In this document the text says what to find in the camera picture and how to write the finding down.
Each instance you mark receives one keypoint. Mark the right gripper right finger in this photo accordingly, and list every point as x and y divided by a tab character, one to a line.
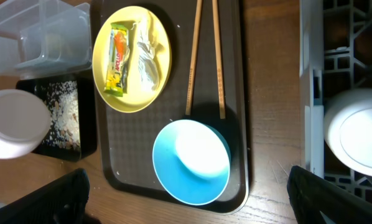
313	198

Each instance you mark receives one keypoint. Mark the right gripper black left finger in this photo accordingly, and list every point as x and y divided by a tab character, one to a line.
61	201

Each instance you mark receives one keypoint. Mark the white cup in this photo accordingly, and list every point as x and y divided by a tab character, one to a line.
347	128

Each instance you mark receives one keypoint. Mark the white bowl with rice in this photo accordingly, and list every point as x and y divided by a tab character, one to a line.
24	122

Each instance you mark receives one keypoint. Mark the green yellow snack wrapper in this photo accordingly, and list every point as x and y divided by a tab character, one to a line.
119	52

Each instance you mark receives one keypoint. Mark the white tissue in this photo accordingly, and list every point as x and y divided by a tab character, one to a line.
147	64

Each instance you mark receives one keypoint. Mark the black waste tray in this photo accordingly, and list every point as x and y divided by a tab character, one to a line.
70	100

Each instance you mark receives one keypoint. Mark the grey dishwasher rack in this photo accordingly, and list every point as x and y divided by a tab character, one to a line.
335	56

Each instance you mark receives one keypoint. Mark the light blue bowl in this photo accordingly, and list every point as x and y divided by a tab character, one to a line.
192	161

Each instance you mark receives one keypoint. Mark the yellow round plate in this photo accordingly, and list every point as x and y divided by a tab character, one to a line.
134	99

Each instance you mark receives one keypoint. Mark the clear plastic bin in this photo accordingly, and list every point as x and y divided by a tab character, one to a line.
41	38

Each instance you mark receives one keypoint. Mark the right wooden chopstick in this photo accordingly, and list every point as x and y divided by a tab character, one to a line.
219	71

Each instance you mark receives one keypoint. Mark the wooden chopstick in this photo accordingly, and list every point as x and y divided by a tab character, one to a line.
219	71
193	59

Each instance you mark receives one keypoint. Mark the left wooden chopstick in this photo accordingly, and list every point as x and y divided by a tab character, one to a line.
193	59

